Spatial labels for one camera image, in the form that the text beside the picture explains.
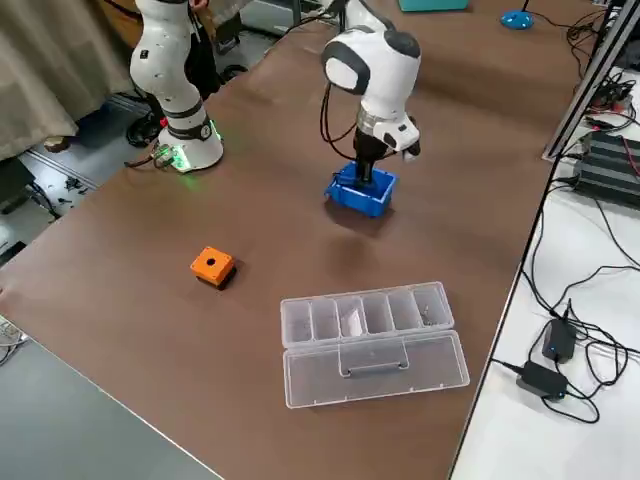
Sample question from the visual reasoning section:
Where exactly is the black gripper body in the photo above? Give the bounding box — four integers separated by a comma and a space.
353, 127, 390, 164

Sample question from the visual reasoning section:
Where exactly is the dark blue storage bin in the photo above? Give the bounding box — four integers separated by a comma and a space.
327, 162, 400, 219

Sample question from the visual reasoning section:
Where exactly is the cyan storage box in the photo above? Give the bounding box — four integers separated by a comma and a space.
397, 0, 472, 14

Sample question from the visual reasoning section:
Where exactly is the orange button box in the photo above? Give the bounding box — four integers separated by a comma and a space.
189, 245, 238, 292

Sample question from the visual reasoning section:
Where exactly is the white packet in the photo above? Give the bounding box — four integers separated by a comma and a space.
340, 307, 363, 338

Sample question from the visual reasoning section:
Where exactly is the blue desk lamp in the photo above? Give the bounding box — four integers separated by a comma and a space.
500, 0, 536, 32

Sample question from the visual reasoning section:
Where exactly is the clear plastic organizer case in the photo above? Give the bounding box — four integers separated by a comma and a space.
279, 280, 472, 411

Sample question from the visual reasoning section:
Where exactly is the black ribbed power supply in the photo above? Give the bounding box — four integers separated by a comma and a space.
573, 129, 640, 205

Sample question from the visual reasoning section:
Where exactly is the black power adapter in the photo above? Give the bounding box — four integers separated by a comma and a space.
541, 318, 577, 365
515, 360, 570, 400

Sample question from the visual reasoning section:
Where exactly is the beige curtain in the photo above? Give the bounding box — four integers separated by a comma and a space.
0, 0, 147, 162

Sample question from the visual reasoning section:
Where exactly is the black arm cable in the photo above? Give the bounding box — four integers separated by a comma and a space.
318, 82, 364, 162

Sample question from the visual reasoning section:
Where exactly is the aluminium camera post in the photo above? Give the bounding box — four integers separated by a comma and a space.
543, 0, 640, 162

